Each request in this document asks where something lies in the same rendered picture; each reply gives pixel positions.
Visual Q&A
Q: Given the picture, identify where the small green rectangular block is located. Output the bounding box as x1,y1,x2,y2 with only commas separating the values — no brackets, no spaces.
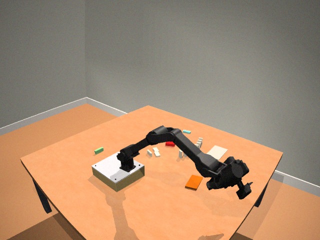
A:
94,147,104,154

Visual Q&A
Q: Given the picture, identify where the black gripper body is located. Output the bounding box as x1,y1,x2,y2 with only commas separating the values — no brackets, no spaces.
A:
223,156,252,200

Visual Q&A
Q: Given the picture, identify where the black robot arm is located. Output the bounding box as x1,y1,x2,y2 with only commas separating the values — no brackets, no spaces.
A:
116,125,249,190

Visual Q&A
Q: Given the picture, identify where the cream flat square pad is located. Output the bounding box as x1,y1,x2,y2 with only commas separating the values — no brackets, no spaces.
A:
207,145,228,161

